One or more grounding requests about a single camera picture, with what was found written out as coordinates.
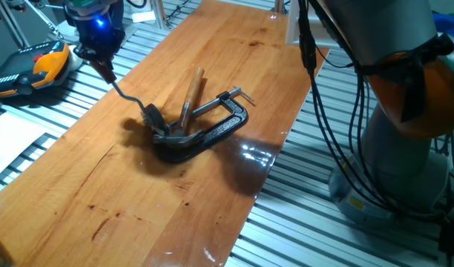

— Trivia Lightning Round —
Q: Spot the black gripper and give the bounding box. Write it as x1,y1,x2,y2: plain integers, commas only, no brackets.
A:
73,7,126,85

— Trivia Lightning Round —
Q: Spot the chrome lever with brown knob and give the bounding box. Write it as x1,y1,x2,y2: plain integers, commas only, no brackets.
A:
111,81,173,137

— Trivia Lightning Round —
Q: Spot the white round object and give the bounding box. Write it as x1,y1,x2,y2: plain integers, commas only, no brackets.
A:
68,44,84,72

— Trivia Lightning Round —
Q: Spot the black and orange teach pendant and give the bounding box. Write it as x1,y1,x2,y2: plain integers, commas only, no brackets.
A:
0,40,71,99

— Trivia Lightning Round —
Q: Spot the white paper sheet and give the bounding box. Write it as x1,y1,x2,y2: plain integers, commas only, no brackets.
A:
0,111,59,182

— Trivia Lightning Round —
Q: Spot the glossy orange wooden board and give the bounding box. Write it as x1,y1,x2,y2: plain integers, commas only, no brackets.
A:
0,0,330,267

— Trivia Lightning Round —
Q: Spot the black C-clamp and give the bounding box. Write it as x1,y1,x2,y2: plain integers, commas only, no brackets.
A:
152,85,256,165

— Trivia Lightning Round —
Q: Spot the white plastic bin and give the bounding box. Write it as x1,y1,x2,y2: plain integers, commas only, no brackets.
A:
285,0,341,50

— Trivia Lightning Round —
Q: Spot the blue plastic bag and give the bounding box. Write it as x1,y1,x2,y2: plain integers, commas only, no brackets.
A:
432,10,454,35

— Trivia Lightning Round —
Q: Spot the black box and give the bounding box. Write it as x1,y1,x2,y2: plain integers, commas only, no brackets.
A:
438,218,454,260

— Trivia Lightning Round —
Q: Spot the silver frame post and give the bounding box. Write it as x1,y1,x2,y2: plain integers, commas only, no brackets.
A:
149,0,167,30

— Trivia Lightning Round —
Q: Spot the grey metal frame bar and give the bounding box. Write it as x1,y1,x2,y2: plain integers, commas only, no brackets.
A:
0,0,30,49

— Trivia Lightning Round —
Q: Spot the wooden handled claw hammer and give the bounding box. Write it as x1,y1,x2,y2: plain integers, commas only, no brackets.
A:
151,66,206,151

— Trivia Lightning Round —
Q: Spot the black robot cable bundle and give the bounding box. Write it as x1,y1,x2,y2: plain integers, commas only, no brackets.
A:
125,0,454,225

